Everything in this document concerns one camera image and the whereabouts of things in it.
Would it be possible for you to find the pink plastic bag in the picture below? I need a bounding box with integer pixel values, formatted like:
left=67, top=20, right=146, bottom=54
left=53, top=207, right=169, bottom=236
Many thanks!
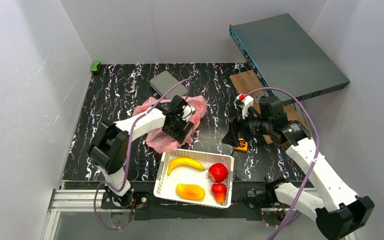
left=145, top=95, right=207, bottom=154

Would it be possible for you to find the yellow fake banana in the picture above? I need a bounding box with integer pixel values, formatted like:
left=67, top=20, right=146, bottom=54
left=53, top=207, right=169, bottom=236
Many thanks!
left=167, top=157, right=206, bottom=176

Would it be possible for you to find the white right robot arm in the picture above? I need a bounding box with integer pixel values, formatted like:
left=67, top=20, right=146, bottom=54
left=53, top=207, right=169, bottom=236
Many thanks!
left=222, top=94, right=375, bottom=240

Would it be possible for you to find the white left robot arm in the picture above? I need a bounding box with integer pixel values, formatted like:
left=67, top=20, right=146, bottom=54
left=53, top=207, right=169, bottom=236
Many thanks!
left=87, top=95, right=196, bottom=197

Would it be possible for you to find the red fake apple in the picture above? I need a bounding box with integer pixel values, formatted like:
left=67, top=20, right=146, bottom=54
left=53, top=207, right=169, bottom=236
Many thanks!
left=208, top=163, right=229, bottom=183

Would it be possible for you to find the orange yellow fake mango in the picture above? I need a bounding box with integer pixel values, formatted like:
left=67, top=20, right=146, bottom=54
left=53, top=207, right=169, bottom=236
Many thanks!
left=176, top=183, right=206, bottom=201

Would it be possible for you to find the red fake pear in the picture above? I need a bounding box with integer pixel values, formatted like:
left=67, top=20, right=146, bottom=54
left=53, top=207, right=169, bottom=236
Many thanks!
left=211, top=183, right=227, bottom=204

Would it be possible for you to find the orange tape measure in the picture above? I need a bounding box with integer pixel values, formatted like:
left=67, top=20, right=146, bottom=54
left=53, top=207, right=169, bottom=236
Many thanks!
left=234, top=138, right=249, bottom=153

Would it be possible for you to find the brown wooden board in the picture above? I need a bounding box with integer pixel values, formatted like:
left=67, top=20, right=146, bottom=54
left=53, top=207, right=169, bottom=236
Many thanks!
left=229, top=70, right=311, bottom=147

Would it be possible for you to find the grey rectangular pad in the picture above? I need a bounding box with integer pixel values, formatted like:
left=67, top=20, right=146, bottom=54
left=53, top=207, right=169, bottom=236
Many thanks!
left=149, top=71, right=188, bottom=100

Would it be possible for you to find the white perforated plastic basket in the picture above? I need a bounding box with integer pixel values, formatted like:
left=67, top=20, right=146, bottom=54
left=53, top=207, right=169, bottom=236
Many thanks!
left=153, top=149, right=235, bottom=209

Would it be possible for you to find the dark teal flat box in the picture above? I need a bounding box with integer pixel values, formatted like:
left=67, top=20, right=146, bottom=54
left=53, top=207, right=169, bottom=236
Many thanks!
left=229, top=13, right=350, bottom=101

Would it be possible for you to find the green black small object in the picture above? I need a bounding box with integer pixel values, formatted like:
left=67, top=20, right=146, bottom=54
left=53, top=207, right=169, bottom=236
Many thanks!
left=90, top=61, right=101, bottom=75

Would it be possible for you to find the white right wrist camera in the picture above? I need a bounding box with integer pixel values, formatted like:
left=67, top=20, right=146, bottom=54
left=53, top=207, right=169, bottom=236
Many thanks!
left=234, top=93, right=254, bottom=119

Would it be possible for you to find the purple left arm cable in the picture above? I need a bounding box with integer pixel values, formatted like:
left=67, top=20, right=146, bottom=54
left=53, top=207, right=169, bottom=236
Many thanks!
left=93, top=78, right=191, bottom=231

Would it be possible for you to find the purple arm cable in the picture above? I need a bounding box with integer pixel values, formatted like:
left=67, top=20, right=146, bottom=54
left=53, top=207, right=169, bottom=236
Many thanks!
left=244, top=87, right=321, bottom=240
left=93, top=78, right=191, bottom=231

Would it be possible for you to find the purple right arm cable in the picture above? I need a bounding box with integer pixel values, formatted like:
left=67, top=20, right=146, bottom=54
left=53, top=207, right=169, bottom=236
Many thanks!
left=244, top=87, right=321, bottom=240

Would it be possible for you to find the aluminium frame rail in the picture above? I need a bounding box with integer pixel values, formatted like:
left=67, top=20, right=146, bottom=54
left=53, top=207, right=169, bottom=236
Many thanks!
left=41, top=187, right=357, bottom=240

